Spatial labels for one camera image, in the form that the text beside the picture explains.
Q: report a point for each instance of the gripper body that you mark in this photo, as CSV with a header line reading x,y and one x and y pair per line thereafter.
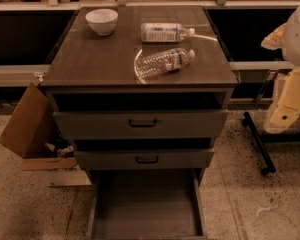
x,y
298,39

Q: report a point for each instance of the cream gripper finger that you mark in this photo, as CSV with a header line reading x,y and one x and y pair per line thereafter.
x,y
275,39
283,116

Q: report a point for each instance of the clear plastic water bottle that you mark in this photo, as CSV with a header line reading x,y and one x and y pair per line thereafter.
x,y
162,62

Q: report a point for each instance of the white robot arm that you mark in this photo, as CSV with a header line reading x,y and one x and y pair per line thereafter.
x,y
291,53

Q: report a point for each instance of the top grey drawer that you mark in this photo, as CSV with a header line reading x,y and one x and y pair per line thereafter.
x,y
141,125

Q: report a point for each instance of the grey drawer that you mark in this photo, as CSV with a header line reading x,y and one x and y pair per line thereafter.
x,y
144,159
141,125

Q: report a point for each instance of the middle grey drawer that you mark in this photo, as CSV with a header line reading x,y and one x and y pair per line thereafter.
x,y
144,159

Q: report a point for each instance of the white labelled plastic bottle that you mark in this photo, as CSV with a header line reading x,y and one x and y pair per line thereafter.
x,y
165,32

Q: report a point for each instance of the dark wooden drawer cabinet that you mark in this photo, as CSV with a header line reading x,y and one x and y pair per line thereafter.
x,y
143,108

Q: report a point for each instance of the bottom open drawer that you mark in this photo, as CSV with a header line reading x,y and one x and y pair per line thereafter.
x,y
162,204

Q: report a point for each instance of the black wheeled stand base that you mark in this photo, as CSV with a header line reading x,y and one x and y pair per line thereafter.
x,y
261,139

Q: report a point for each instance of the white ceramic bowl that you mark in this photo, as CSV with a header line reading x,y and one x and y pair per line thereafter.
x,y
102,21

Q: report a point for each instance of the brown cardboard box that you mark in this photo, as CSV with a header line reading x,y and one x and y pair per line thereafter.
x,y
32,134

